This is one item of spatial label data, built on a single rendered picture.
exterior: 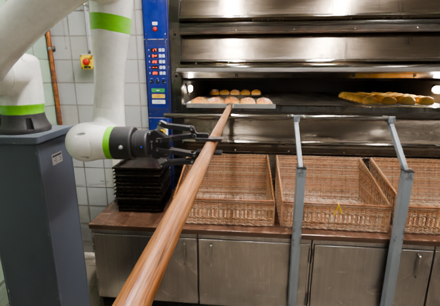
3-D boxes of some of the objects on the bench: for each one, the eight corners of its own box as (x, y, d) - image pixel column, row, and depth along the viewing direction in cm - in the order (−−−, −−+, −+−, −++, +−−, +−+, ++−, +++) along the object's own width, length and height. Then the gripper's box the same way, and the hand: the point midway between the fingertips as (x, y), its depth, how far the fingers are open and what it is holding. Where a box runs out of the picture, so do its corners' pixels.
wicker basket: (188, 189, 203) (186, 152, 197) (267, 191, 199) (268, 153, 193) (171, 224, 156) (169, 176, 150) (275, 228, 152) (277, 179, 146)
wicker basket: (363, 195, 194) (368, 156, 187) (452, 198, 188) (459, 158, 182) (399, 234, 146) (408, 183, 140) (520, 240, 141) (533, 188, 135)
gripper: (139, 113, 80) (223, 114, 79) (143, 166, 84) (222, 169, 82) (129, 116, 73) (220, 118, 71) (133, 175, 77) (220, 178, 75)
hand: (209, 145), depth 77 cm, fingers closed on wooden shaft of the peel, 3 cm apart
